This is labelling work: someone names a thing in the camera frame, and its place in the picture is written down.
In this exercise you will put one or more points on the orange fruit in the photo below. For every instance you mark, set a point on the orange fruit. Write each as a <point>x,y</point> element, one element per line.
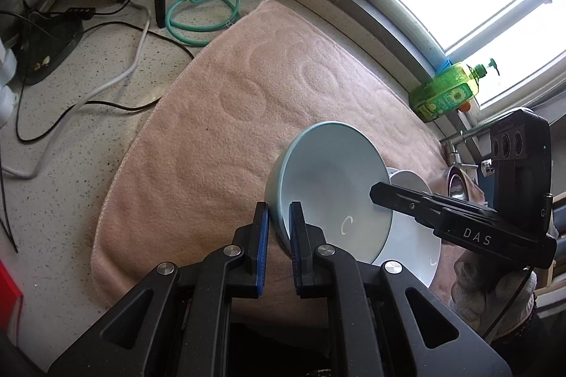
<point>465,107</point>

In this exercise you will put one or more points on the green dish soap bottle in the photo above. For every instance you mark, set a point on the green dish soap bottle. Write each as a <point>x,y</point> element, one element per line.
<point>450,89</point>

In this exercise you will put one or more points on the large stainless steel bowl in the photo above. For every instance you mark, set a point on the large stainless steel bowl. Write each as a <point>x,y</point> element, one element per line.
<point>459,185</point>

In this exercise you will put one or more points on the pink towel mat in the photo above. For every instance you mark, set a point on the pink towel mat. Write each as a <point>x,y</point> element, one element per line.
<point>200,164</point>

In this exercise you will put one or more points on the black device base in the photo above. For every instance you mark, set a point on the black device base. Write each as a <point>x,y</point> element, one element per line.
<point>46,40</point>

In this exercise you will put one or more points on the right white gloved hand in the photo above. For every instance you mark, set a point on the right white gloved hand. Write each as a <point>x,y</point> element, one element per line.
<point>490,297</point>

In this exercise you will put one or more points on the white plate with grey leaves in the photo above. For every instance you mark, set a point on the white plate with grey leaves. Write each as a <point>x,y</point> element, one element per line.
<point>413,245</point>

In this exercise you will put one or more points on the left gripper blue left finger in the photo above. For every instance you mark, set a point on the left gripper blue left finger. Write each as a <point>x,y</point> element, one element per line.
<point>237,270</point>

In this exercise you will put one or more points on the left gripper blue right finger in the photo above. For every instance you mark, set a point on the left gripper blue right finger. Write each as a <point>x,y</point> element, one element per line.
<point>322,270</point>

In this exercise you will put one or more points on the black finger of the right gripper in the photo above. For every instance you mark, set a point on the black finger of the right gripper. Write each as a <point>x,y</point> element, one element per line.
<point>425,208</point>

